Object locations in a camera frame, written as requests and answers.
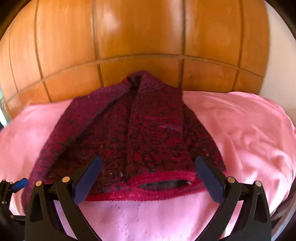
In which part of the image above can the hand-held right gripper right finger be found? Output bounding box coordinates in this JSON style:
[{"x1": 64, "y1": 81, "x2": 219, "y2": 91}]
[{"x1": 195, "y1": 156, "x2": 272, "y2": 241}]

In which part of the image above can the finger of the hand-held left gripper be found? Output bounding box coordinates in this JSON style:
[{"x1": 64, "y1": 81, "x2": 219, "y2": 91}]
[{"x1": 0, "y1": 178, "x2": 28, "y2": 204}]

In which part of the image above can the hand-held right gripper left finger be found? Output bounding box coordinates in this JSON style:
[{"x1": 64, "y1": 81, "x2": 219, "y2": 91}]
[{"x1": 24, "y1": 156, "x2": 102, "y2": 241}]

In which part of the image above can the dark red knitted cardigan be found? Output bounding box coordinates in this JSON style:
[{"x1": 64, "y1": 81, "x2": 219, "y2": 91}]
[{"x1": 22, "y1": 71, "x2": 227, "y2": 209}]

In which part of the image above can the pink bed blanket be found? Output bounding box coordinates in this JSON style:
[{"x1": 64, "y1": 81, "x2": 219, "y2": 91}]
[{"x1": 0, "y1": 90, "x2": 296, "y2": 241}]

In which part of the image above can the wooden headboard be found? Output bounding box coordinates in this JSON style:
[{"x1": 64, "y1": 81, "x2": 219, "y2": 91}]
[{"x1": 0, "y1": 0, "x2": 271, "y2": 118}]

